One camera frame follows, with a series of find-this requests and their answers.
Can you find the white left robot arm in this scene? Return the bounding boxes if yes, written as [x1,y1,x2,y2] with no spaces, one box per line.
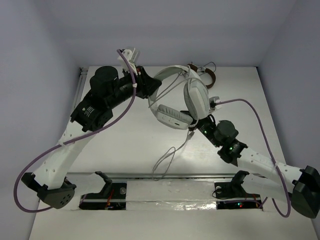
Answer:
[19,66,162,209]

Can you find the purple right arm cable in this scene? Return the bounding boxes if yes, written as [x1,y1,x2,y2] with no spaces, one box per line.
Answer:
[216,99,292,218]

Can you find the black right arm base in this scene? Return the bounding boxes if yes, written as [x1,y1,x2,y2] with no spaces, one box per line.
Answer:
[212,170,264,210]

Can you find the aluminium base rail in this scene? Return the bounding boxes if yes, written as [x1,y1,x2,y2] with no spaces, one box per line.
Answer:
[67,171,251,181]

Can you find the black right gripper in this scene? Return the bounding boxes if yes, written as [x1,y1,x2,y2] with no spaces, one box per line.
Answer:
[178,106,221,148]

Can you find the brown silver headphones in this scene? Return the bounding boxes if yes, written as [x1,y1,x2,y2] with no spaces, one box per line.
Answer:
[187,61,217,90]

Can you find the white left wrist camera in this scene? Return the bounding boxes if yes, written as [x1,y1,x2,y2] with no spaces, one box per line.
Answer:
[117,47,140,75]

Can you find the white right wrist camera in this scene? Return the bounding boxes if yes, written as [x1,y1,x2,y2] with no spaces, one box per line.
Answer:
[209,96,221,112]

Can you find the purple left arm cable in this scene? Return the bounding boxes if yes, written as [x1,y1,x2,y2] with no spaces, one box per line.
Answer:
[12,49,138,214]

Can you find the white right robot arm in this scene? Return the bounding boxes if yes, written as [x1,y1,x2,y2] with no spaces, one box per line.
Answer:
[195,115,320,219]

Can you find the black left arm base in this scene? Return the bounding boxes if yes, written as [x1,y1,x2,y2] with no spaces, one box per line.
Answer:
[79,171,127,211]

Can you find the white over-ear headphones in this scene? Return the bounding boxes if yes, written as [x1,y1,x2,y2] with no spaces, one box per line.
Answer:
[148,65,210,130]

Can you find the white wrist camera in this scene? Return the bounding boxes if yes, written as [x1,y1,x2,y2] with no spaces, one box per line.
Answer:
[117,47,140,75]
[209,96,221,112]

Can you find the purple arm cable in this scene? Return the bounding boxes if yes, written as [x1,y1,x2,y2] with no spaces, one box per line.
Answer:
[216,99,292,218]
[12,49,138,214]

